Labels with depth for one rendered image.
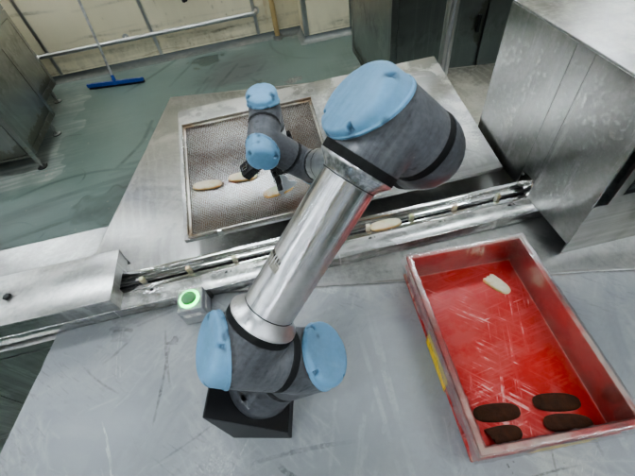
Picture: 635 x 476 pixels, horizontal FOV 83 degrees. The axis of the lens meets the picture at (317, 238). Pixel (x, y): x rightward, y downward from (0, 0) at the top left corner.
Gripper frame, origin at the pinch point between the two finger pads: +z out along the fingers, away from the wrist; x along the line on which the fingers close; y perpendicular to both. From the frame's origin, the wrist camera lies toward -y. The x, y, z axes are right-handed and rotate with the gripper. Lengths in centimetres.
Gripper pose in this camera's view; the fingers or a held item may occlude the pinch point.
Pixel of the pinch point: (278, 188)
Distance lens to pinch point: 113.6
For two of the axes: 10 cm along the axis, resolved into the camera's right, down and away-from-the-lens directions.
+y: 9.4, -3.3, 1.0
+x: -3.3, -8.1, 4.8
